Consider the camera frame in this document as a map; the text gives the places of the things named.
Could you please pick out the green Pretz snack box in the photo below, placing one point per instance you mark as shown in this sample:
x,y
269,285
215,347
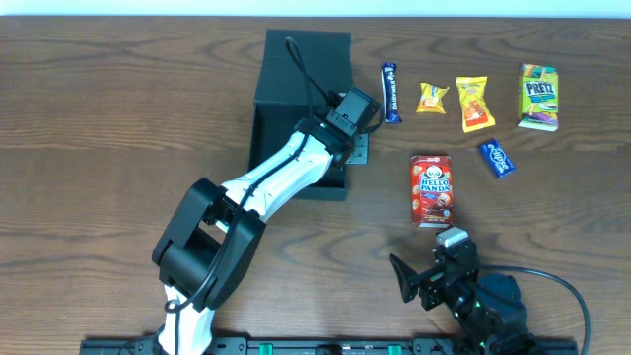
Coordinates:
x,y
538,99

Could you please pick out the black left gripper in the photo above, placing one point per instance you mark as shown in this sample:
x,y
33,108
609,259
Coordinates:
x,y
359,149

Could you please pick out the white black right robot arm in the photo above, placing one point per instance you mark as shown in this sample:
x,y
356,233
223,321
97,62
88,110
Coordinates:
x,y
488,309

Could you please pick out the small yellow snack packet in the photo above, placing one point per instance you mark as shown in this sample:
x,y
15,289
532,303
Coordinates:
x,y
431,99

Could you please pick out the red Hello Panda box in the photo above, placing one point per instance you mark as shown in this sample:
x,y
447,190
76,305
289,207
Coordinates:
x,y
432,191

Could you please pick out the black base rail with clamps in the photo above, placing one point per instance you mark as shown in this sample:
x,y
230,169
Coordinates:
x,y
241,346

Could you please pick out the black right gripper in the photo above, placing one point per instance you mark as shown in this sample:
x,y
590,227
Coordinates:
x,y
426,284

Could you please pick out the black gift box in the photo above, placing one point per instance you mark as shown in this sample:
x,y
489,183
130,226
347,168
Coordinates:
x,y
280,98

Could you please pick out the long yellow orange snack packet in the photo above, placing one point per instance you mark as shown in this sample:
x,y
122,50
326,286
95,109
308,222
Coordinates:
x,y
475,113

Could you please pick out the blue Eclipse mint tin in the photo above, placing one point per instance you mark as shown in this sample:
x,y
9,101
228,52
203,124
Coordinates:
x,y
496,158

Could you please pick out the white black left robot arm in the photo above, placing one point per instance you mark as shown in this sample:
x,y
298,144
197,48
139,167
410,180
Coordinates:
x,y
208,246

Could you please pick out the blue Dairy Milk chocolate bar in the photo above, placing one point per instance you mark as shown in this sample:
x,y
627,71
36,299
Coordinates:
x,y
389,86

